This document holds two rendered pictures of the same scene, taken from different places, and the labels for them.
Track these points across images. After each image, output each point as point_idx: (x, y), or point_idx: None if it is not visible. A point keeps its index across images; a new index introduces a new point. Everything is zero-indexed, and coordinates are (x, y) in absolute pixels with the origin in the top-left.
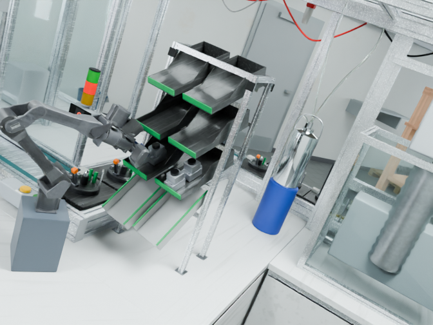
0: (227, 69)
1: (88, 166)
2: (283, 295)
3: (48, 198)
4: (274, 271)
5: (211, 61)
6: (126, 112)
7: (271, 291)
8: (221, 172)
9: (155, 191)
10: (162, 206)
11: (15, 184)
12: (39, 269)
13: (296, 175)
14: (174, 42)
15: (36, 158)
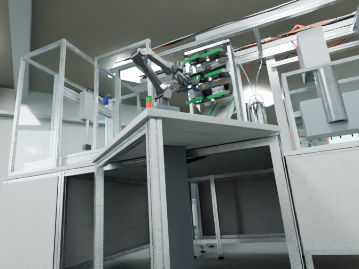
0: (214, 45)
1: None
2: (302, 164)
3: (164, 96)
4: (289, 154)
5: (205, 47)
6: (182, 62)
7: (295, 167)
8: (235, 84)
9: (208, 109)
10: (215, 116)
11: None
12: None
13: (264, 121)
14: (185, 53)
15: (154, 75)
